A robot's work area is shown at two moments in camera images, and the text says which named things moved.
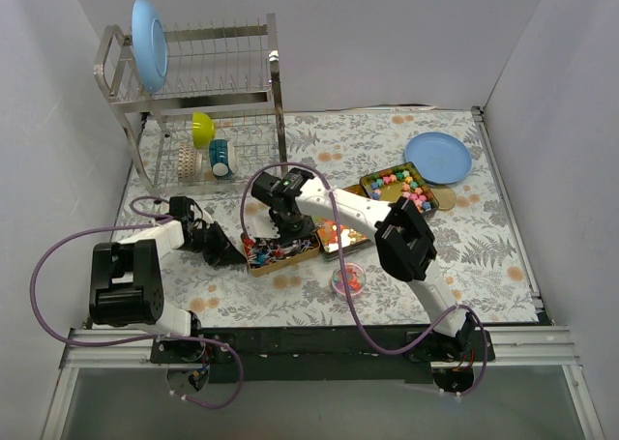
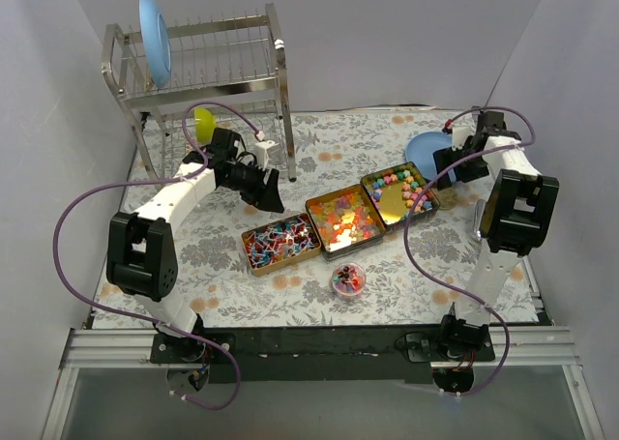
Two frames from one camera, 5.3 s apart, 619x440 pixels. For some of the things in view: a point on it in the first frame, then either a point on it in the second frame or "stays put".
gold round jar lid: [445, 196] stays put
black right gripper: [292, 225] to [457, 160]
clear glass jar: [356, 278] stays put
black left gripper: [213, 245] to [256, 187]
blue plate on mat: [440, 158] stays put
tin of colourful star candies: [402, 181] stays put
